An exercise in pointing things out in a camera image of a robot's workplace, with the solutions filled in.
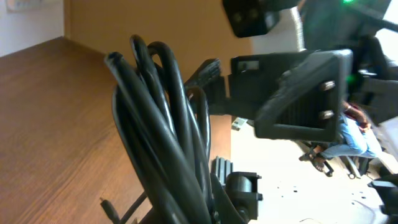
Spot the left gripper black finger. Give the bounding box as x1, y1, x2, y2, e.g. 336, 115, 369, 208
210, 174, 246, 224

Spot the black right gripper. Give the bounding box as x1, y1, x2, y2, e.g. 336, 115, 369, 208
184, 49, 353, 142

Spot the thick black USB cable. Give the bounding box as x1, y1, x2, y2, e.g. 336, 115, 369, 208
104, 34, 218, 224

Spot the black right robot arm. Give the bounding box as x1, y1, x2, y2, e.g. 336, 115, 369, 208
185, 36, 397, 142

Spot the seated person in jeans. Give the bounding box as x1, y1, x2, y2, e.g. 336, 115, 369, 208
299, 101, 382, 172

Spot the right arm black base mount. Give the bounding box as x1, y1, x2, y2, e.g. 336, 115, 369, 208
211, 157, 263, 223

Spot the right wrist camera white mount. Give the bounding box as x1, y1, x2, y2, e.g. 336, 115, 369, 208
221, 0, 307, 55

